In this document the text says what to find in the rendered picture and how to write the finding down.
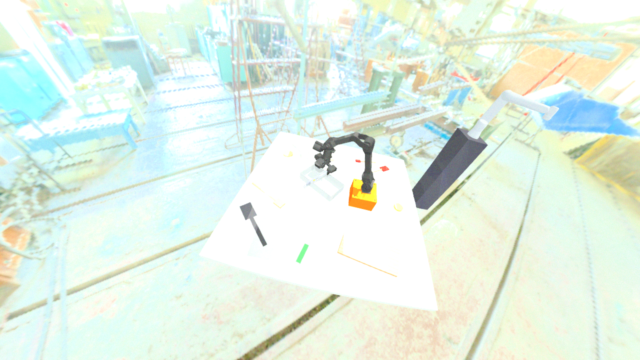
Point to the cream cylindrical container with orange lid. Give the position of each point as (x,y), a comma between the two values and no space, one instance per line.
(288,156)

